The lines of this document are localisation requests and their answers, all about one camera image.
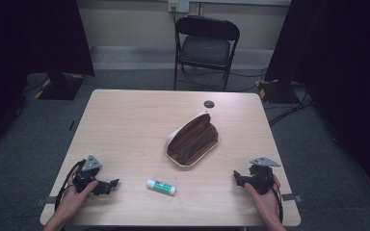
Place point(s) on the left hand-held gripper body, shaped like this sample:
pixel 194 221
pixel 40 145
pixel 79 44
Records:
pixel 88 176

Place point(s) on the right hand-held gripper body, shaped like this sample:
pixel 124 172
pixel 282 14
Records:
pixel 261 179

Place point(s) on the person's right hand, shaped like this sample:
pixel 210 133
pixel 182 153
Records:
pixel 266 203

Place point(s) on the person's left hand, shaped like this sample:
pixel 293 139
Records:
pixel 72 200

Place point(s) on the white green glue stick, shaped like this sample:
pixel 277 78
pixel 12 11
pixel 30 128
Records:
pixel 161 187

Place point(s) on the white brown-lined pencil case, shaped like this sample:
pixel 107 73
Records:
pixel 192 141

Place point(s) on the black round table grommet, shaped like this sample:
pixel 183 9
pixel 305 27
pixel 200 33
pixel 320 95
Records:
pixel 209 104

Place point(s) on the black folding chair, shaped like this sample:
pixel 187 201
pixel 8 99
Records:
pixel 205 48

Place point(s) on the black curtain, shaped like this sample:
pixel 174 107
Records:
pixel 29 48
pixel 340 64

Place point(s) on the white wall outlet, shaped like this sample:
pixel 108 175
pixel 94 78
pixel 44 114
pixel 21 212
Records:
pixel 178 5

